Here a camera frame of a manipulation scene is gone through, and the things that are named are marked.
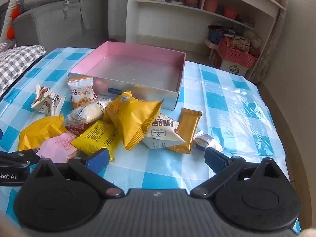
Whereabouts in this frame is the blue checked tablecloth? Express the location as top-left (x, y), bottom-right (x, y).
top-left (0, 47), bottom-right (302, 235)

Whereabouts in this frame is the orange white biscuit packet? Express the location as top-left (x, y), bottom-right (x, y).
top-left (67, 77), bottom-right (98, 109)

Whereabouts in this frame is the silver snack packet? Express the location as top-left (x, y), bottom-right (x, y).
top-left (193, 133), bottom-right (224, 152)

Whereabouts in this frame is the white bread packet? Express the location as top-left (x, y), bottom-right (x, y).
top-left (67, 98), bottom-right (113, 123)

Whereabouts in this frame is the red candy packet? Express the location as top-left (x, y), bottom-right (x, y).
top-left (64, 119), bottom-right (86, 137)

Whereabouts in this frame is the small red basket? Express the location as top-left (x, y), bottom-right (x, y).
top-left (223, 7), bottom-right (239, 20)

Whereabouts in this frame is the gold bar packet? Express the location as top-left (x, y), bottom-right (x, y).
top-left (166, 108), bottom-right (203, 154)

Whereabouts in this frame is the grey sofa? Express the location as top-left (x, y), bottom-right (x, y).
top-left (0, 0), bottom-right (109, 52)

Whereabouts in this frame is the pink silver cardboard box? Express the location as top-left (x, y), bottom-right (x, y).
top-left (68, 41), bottom-right (186, 111)

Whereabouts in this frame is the large pink plastic basket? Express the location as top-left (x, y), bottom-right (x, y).
top-left (217, 39), bottom-right (258, 68)

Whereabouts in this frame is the pink snack packet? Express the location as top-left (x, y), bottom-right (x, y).
top-left (37, 132), bottom-right (82, 163)

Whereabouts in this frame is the blue box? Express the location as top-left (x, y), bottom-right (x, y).
top-left (208, 26), bottom-right (224, 45)

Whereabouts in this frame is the white printed storage box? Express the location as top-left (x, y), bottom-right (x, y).
top-left (210, 49), bottom-right (248, 77)

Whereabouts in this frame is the plain yellow snack packet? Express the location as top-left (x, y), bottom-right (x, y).
top-left (18, 115), bottom-right (68, 151)

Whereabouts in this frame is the grey checked pillow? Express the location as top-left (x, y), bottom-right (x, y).
top-left (0, 45), bottom-right (46, 98)

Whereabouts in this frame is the white cushion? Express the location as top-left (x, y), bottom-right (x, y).
top-left (0, 0), bottom-right (19, 42)

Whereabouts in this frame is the yellow packet with white logo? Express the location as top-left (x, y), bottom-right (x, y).
top-left (103, 91), bottom-right (165, 151)

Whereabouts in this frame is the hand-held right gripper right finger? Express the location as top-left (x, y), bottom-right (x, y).
top-left (190, 148), bottom-right (284, 199)

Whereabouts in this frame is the white bookshelf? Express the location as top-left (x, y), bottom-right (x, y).
top-left (125, 0), bottom-right (288, 79)

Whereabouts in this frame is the yellow packet black text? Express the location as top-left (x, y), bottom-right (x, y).
top-left (71, 120), bottom-right (121, 163)

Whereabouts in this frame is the beige plush toy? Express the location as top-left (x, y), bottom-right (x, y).
top-left (243, 30), bottom-right (261, 48)

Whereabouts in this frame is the orange plush toy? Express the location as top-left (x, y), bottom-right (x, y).
top-left (6, 5), bottom-right (20, 40)

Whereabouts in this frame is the white nut snack packet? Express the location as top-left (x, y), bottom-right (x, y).
top-left (142, 112), bottom-right (187, 150)
top-left (30, 83), bottom-right (66, 116)

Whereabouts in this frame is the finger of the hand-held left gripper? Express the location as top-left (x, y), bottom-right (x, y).
top-left (0, 149), bottom-right (41, 166)

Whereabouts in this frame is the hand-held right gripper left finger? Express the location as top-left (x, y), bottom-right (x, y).
top-left (32, 148), bottom-right (125, 199)

